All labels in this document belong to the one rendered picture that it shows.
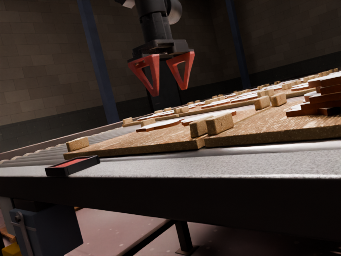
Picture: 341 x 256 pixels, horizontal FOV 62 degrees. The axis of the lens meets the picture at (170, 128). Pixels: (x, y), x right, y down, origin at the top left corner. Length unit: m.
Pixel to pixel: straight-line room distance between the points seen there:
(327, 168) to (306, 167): 0.02
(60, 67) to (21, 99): 0.98
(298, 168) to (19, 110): 5.49
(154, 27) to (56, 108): 5.34
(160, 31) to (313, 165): 0.39
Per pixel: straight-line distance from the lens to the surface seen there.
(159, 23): 0.58
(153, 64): 0.52
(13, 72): 5.77
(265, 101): 0.71
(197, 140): 0.44
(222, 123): 0.46
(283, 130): 0.38
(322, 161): 0.31
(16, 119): 5.63
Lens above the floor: 1.00
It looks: 5 degrees down
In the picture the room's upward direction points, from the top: 13 degrees counter-clockwise
